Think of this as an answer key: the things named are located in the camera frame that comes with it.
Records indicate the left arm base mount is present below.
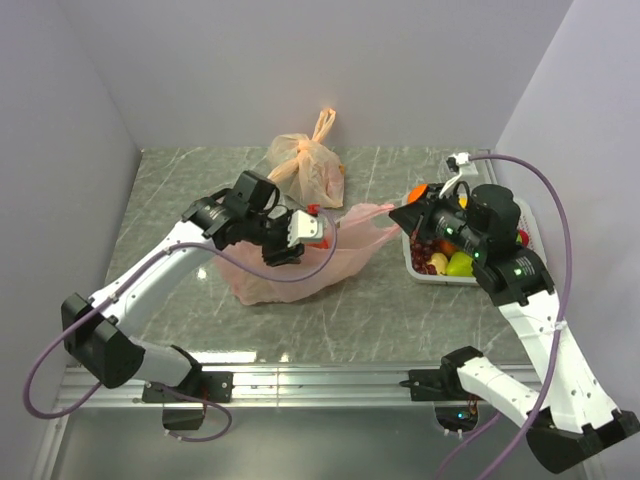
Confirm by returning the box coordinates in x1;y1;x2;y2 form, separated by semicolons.
141;371;234;435

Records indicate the tied beige plastic bag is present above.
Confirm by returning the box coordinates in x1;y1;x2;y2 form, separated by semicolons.
266;108;345;209

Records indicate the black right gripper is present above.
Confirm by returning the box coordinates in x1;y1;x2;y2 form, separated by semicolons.
389;183;488;259

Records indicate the orange fake orange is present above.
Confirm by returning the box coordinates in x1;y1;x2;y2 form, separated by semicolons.
407;184;428;204

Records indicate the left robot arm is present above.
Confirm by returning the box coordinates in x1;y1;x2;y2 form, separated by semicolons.
61;171;318;402

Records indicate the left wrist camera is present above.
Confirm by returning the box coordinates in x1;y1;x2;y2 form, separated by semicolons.
287;209;324;247

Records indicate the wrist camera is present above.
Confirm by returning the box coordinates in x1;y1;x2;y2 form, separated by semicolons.
440;152;479;197
287;209;324;247

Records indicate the pink plastic bag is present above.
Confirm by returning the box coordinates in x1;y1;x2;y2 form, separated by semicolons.
213;203;400;305

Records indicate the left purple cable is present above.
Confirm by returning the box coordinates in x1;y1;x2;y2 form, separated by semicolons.
22;207;339;444

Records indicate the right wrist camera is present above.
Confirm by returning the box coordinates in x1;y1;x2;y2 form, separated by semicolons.
440;152;479;197

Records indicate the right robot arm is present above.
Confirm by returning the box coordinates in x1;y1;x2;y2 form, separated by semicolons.
389;184;639;474

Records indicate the white plastic fruit basket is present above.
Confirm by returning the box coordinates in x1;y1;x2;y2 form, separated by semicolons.
401;197;548;287

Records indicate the dark red grape bunch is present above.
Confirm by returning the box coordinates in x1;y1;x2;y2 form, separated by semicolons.
409;239;437;275

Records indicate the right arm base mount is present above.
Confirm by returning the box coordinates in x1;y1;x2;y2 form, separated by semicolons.
399;368;480;436

